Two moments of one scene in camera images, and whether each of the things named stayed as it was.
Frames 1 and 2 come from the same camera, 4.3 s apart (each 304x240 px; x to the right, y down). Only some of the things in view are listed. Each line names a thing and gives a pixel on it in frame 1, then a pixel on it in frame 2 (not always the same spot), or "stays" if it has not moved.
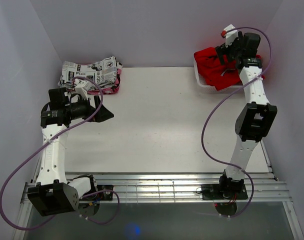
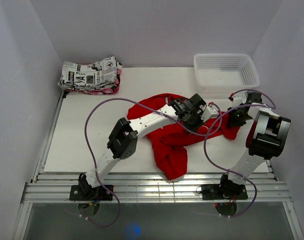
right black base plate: x=213 y=192 stays
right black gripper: x=222 y=49 -> x=232 y=122
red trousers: x=221 y=77 -> x=169 y=138
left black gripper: x=90 y=109 -> x=193 y=128
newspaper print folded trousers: x=100 y=74 stays
